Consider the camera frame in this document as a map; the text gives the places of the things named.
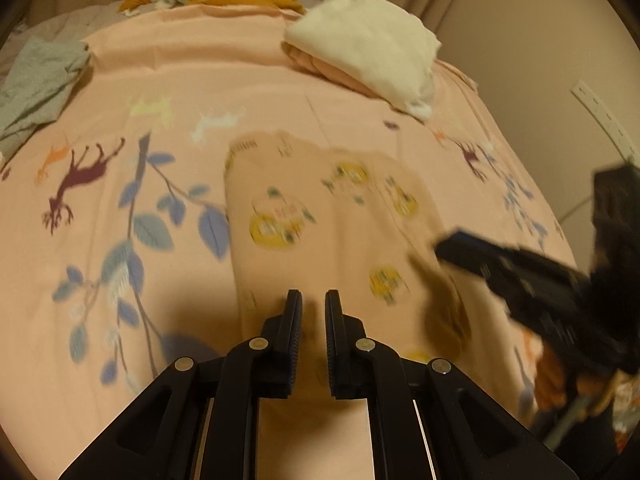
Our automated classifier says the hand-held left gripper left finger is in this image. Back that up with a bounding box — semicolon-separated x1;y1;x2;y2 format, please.
57;289;304;480

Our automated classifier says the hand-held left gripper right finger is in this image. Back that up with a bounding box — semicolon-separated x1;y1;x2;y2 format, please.
324;289;581;480

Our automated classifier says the pink animal print blanket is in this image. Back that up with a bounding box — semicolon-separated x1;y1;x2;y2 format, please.
0;2;581;480

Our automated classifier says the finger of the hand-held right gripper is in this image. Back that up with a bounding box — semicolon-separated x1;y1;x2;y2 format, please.
434;230;593;301
487;277;626;373

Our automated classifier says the white power strip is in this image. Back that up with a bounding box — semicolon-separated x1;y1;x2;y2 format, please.
571;79;638;163

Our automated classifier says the pink folded garment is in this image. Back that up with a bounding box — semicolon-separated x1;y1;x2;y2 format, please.
282;42;381;98

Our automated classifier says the white folded cloth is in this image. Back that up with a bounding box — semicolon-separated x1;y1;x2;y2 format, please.
284;0;442;121

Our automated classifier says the pink bear print shirt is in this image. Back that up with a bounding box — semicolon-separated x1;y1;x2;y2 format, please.
222;130;476;480

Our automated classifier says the grey crumpled garment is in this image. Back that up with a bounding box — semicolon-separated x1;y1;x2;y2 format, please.
0;37;93;158

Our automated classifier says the white cable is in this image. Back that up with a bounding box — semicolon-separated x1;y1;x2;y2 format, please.
557;199;596;223

